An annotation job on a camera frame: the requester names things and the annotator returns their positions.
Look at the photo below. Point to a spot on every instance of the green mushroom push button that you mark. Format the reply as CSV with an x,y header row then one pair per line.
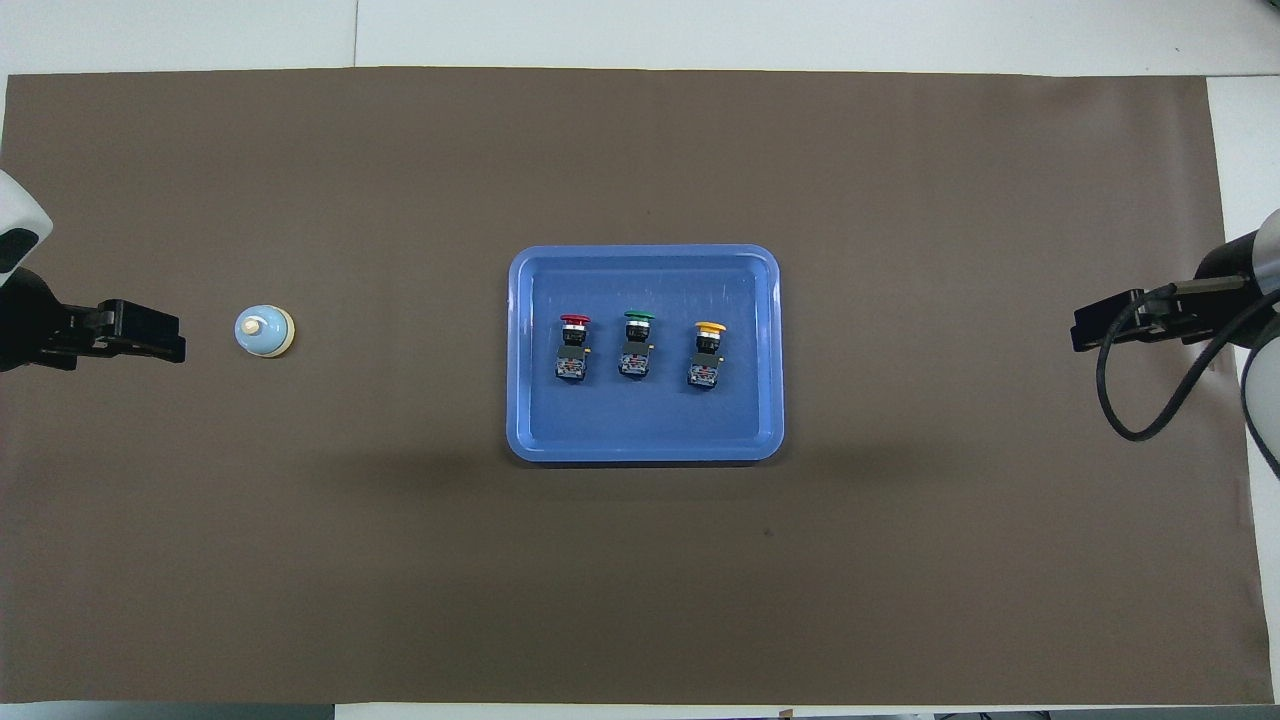
x,y
636,355

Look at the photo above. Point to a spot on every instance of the light blue service bell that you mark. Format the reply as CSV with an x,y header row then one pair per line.
x,y
262,335

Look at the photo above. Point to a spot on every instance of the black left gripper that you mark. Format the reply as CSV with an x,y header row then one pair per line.
x,y
40,330

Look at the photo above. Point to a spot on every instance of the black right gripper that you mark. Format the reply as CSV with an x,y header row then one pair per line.
x,y
1190,315

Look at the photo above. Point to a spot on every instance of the brown table mat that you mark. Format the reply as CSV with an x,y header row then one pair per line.
x,y
400,550

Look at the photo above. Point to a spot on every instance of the yellow mushroom push button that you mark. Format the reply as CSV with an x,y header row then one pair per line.
x,y
705,368

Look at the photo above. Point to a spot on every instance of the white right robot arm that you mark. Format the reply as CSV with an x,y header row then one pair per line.
x,y
1270,250

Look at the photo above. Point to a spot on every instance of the blue plastic tray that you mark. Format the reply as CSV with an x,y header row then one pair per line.
x,y
645,420

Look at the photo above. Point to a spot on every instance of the red mushroom push button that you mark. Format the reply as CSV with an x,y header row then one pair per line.
x,y
572,360

